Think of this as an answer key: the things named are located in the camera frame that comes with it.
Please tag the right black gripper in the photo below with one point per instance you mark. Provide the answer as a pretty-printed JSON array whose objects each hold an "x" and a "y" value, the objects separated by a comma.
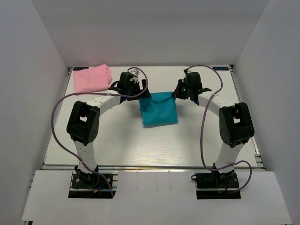
[{"x": 177, "y": 93}]

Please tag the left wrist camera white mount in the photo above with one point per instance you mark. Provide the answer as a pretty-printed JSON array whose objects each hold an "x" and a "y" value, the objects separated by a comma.
[{"x": 135, "y": 72}]

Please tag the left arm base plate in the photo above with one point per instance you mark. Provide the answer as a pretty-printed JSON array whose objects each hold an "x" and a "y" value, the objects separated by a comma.
[{"x": 92, "y": 186}]

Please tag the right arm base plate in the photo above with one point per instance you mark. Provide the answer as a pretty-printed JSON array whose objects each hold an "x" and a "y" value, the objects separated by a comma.
[{"x": 212, "y": 186}]

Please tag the pink folded t shirt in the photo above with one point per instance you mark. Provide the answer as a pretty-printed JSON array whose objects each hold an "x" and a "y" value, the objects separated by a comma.
[{"x": 93, "y": 79}]

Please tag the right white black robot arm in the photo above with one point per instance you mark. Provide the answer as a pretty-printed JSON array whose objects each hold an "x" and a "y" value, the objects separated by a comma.
[{"x": 235, "y": 123}]

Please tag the right blue table label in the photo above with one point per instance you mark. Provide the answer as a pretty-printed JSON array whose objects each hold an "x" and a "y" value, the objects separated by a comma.
[{"x": 221, "y": 68}]

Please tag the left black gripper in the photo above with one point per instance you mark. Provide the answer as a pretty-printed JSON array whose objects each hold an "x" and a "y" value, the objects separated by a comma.
[{"x": 146, "y": 94}]

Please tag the teal t shirt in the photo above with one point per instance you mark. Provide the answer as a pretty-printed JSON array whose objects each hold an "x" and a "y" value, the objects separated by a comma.
[{"x": 159, "y": 110}]

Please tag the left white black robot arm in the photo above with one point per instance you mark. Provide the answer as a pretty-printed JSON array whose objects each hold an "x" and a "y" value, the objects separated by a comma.
[{"x": 83, "y": 124}]

